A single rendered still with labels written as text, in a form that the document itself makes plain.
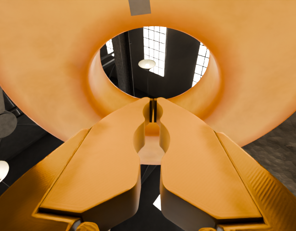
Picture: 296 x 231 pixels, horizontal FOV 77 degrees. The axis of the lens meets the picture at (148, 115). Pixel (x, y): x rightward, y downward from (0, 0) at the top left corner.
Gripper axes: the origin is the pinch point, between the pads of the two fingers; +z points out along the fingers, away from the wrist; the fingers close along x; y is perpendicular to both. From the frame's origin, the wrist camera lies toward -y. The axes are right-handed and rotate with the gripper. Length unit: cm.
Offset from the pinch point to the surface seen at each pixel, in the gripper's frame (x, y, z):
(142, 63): -50, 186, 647
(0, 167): -325, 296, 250
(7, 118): -181, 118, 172
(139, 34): -78, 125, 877
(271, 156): 27.7, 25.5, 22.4
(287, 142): 27.9, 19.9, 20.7
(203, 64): 182, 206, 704
